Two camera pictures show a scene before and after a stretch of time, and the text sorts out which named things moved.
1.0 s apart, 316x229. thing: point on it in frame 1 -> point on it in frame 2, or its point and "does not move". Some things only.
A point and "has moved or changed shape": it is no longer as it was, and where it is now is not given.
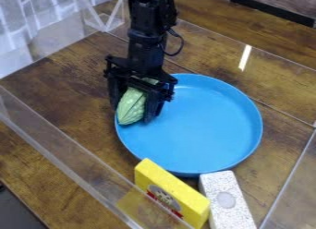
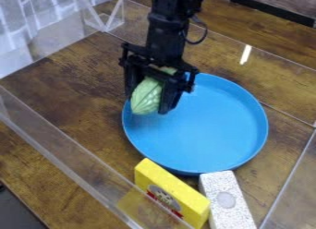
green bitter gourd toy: x=133 y=103 has moved or changed shape
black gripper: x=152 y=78 -> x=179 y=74
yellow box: x=163 y=201 does not move
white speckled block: x=229 y=209 does not move
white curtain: x=41 y=20 does not move
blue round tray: x=208 y=130 has moved or changed shape
